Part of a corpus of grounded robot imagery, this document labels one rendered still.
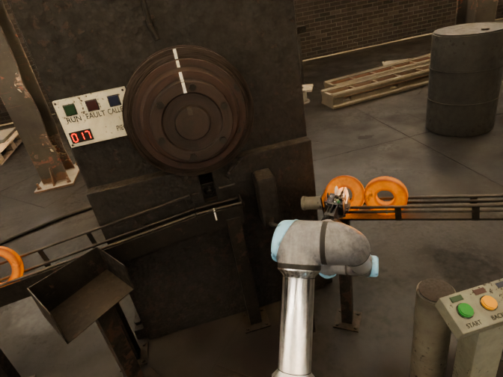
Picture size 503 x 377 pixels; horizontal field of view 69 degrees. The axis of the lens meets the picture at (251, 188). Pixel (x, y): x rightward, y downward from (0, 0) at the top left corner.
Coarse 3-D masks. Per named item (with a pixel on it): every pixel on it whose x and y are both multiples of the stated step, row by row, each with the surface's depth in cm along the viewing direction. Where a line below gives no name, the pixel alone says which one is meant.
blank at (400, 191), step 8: (384, 176) 136; (368, 184) 138; (376, 184) 136; (384, 184) 135; (392, 184) 133; (400, 184) 133; (368, 192) 139; (376, 192) 138; (392, 192) 135; (400, 192) 134; (368, 200) 141; (376, 200) 139; (392, 200) 139; (400, 200) 135
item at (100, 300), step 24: (72, 264) 135; (96, 264) 142; (120, 264) 130; (48, 288) 130; (72, 288) 137; (96, 288) 137; (120, 288) 134; (48, 312) 113; (72, 312) 130; (96, 312) 127; (72, 336) 120; (120, 336) 141; (120, 360) 144
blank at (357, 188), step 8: (344, 176) 145; (328, 184) 148; (336, 184) 147; (344, 184) 145; (352, 184) 144; (360, 184) 143; (352, 192) 144; (360, 192) 143; (352, 200) 144; (360, 200) 143
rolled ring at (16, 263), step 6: (0, 246) 149; (0, 252) 147; (6, 252) 147; (12, 252) 148; (6, 258) 147; (12, 258) 147; (18, 258) 149; (12, 264) 148; (18, 264) 148; (12, 270) 148; (18, 270) 148; (12, 276) 148; (18, 276) 148
